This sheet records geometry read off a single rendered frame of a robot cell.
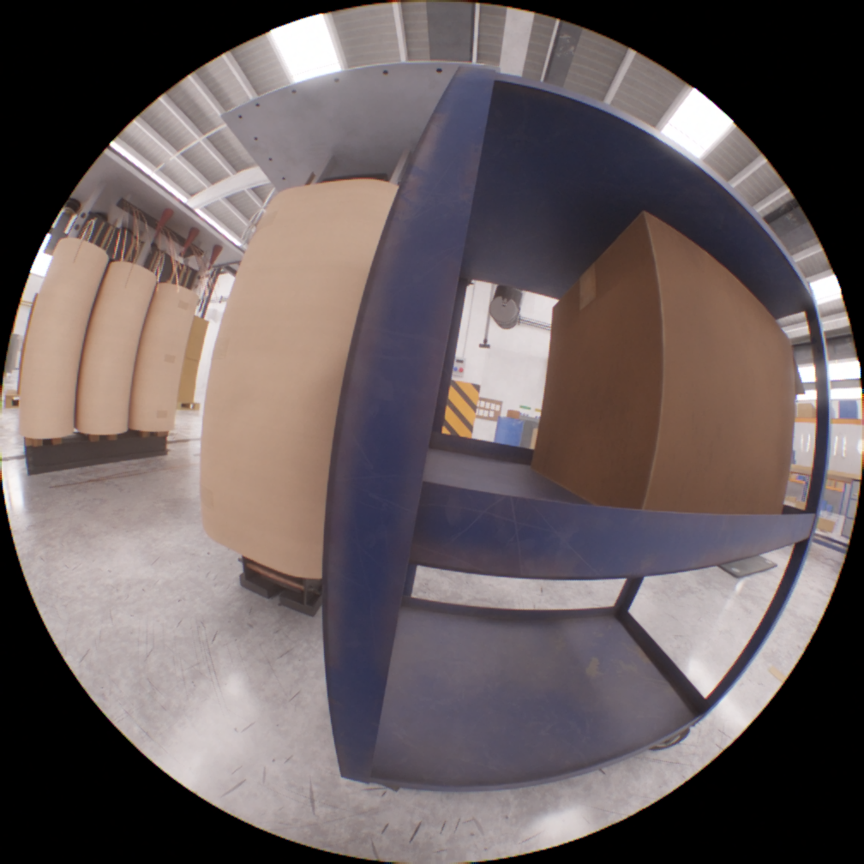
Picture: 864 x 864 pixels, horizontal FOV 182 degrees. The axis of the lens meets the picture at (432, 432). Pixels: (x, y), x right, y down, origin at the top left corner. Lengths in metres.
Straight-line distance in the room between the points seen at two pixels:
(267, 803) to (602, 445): 0.69
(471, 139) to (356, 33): 10.34
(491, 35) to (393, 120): 8.65
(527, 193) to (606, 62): 9.64
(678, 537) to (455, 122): 0.27
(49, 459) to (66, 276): 0.91
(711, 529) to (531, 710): 0.44
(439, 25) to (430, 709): 4.69
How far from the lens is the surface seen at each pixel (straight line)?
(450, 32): 4.27
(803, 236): 6.84
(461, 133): 0.19
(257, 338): 0.57
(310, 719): 0.62
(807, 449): 4.74
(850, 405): 7.74
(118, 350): 1.87
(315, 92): 0.95
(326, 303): 0.52
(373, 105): 0.92
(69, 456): 2.03
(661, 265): 0.30
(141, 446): 2.21
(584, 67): 9.88
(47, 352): 1.77
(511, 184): 0.39
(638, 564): 0.15
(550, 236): 0.46
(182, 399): 5.74
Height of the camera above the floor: 0.56
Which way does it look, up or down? 3 degrees down
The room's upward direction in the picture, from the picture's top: 10 degrees clockwise
